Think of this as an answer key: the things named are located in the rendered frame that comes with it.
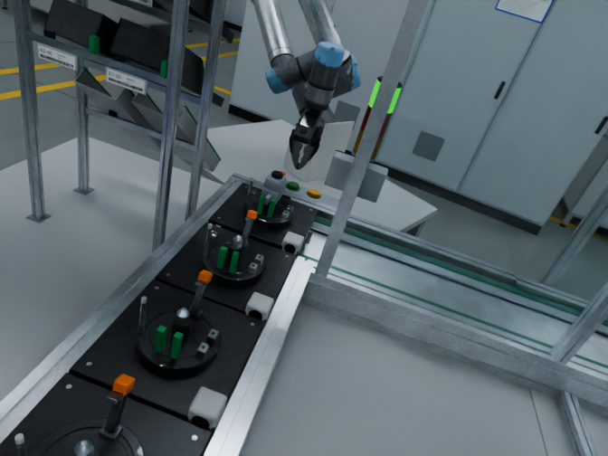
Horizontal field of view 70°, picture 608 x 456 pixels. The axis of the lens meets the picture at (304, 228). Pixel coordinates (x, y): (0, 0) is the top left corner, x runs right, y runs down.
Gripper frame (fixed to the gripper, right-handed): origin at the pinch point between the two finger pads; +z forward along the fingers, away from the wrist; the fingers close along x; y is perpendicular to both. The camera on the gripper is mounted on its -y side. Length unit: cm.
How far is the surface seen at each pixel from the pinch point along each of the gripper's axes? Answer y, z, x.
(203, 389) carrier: -79, 4, -6
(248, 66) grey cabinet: 294, 53, 115
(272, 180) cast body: -23.2, -4.7, 1.8
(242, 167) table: 21.9, 18.0, 23.2
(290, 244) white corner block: -32.8, 5.2, -8.2
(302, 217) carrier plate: -16.3, 6.6, -7.5
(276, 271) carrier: -43.0, 6.5, -7.9
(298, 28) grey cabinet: 289, 6, 74
